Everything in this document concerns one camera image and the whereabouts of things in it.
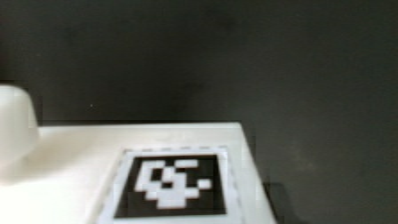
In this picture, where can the white drawer tray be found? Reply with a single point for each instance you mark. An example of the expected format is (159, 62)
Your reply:
(125, 174)

